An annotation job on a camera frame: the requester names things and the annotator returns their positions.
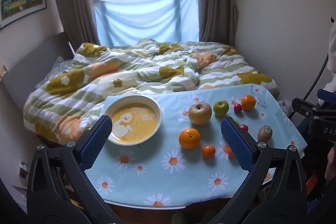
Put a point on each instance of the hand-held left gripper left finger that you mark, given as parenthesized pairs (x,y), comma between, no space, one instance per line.
(97,142)

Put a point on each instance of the white garment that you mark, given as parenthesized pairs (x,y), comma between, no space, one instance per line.
(332,61)

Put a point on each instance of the small green fruit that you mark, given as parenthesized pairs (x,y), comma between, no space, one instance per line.
(236,121)

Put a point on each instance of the large orange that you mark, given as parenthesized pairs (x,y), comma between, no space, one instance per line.
(189,138)

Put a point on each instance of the small tangerine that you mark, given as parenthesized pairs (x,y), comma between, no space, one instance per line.
(208,151)

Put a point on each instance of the cream bowl with duck print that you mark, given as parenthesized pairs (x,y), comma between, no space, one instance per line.
(136,119)

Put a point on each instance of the small table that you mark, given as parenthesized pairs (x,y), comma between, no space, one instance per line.
(147,209)

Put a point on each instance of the papers on floor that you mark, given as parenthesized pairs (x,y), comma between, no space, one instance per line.
(23,170)

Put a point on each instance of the light blue window cloth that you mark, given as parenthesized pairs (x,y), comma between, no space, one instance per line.
(144,19)

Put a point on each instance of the medium orange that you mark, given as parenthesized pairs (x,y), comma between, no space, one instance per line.
(248,102)

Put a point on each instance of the green apple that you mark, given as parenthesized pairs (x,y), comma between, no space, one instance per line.
(220,108)

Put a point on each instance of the large yellow apple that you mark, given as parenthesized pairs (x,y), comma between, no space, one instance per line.
(199,115)

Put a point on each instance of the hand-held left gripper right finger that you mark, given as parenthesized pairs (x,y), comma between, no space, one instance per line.
(236,145)

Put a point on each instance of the red cherry tomato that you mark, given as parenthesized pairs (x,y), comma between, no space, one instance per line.
(244,128)
(237,107)

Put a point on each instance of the grey bed headboard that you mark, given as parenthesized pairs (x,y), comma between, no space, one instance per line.
(31,61)

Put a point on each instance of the small wall sticker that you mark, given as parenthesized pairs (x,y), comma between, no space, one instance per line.
(4,70)

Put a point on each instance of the framed wall picture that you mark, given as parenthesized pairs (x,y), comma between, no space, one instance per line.
(21,1)

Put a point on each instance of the blue patterned bed sheet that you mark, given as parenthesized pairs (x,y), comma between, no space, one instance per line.
(61,64)

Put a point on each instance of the brown kiwi with green sticker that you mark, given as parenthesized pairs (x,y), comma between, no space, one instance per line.
(263,134)

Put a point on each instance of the person's right hand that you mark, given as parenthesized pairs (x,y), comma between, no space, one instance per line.
(331,163)

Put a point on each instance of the blue daisy print tablecloth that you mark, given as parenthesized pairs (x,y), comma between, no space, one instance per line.
(168,174)

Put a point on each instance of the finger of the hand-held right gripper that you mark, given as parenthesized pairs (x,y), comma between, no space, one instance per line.
(326,96)
(304,108)

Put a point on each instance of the green striped floral duvet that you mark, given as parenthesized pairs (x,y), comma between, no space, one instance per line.
(105,77)

